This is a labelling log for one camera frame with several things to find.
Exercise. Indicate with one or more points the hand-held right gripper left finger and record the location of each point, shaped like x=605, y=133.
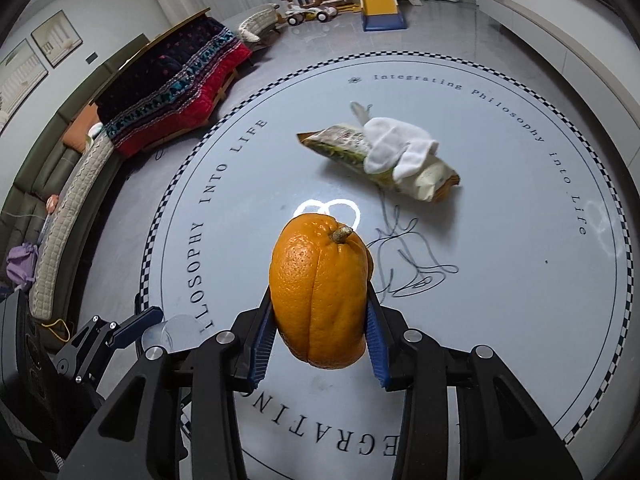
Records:
x=260, y=350

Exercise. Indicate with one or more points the beige quilted mat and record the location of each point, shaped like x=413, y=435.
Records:
x=65, y=210

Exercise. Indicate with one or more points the orange citrus fruit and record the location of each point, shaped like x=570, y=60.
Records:
x=320, y=290

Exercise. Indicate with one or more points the green brown snack packet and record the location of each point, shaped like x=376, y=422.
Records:
x=340, y=142

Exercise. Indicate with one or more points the white sock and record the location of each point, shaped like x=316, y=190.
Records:
x=415, y=160
x=395, y=132

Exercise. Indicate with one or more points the wooden low table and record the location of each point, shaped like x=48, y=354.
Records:
x=190, y=15

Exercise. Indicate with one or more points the white low cabinet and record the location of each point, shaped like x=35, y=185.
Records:
x=550, y=35

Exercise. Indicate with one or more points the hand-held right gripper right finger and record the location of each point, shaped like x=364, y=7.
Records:
x=377, y=350

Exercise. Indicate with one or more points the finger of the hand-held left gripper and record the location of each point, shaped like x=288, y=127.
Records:
x=137, y=325

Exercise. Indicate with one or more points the purple bag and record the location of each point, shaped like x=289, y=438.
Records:
x=22, y=260

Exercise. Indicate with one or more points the translucent plastic scrap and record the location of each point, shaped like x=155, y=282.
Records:
x=357, y=111

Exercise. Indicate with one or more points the small framed picture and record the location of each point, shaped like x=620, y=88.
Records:
x=57, y=37

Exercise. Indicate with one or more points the white ride-on toy car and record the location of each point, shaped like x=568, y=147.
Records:
x=307, y=12

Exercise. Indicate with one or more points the large framed plant picture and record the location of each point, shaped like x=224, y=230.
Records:
x=20, y=80

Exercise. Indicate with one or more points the dark green sofa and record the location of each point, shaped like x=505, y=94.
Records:
x=30, y=180

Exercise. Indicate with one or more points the dark patterned blanket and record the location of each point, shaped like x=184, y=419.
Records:
x=170, y=80

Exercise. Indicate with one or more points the pink toy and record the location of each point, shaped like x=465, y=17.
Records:
x=51, y=202

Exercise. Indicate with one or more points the clear plastic cup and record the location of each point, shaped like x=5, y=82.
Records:
x=175, y=332

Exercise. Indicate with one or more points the orange cushion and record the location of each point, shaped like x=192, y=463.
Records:
x=80, y=130

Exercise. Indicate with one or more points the white basket chair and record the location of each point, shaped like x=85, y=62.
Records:
x=257, y=22

